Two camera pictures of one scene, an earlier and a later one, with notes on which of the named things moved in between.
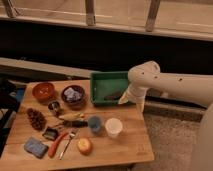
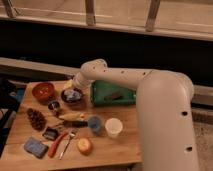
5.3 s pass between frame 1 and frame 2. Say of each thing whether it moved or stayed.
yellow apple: stayed
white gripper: moved
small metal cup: stayed
